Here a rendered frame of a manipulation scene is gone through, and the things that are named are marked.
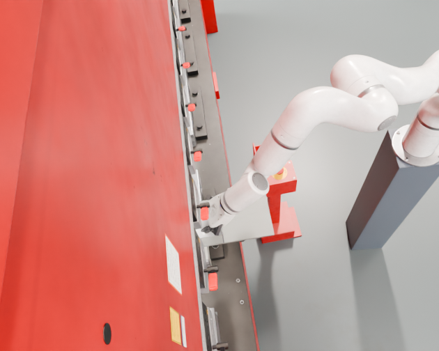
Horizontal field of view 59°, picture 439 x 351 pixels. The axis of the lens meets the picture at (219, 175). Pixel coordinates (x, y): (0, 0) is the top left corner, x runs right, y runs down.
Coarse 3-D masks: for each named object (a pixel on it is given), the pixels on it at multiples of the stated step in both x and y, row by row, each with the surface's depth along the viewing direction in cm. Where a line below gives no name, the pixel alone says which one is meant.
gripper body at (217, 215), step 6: (216, 198) 132; (210, 204) 134; (216, 204) 131; (210, 210) 134; (216, 210) 131; (222, 210) 128; (210, 216) 133; (216, 216) 130; (222, 216) 128; (228, 216) 127; (234, 216) 129; (210, 222) 132; (216, 222) 130; (222, 222) 130; (228, 222) 131
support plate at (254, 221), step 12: (252, 204) 145; (264, 204) 145; (240, 216) 143; (252, 216) 143; (264, 216) 142; (228, 228) 142; (240, 228) 141; (252, 228) 141; (264, 228) 140; (204, 240) 141; (216, 240) 140; (228, 240) 140; (240, 240) 140
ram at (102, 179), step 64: (64, 0) 38; (128, 0) 70; (64, 64) 35; (128, 64) 61; (64, 128) 33; (128, 128) 54; (64, 192) 30; (128, 192) 49; (64, 256) 29; (128, 256) 44; (192, 256) 95; (0, 320) 20; (64, 320) 27; (128, 320) 40; (192, 320) 79
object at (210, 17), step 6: (204, 0) 307; (210, 0) 307; (204, 6) 312; (210, 6) 312; (204, 12) 316; (210, 12) 317; (204, 18) 321; (210, 18) 322; (210, 24) 328; (216, 24) 328; (210, 30) 333; (216, 30) 333
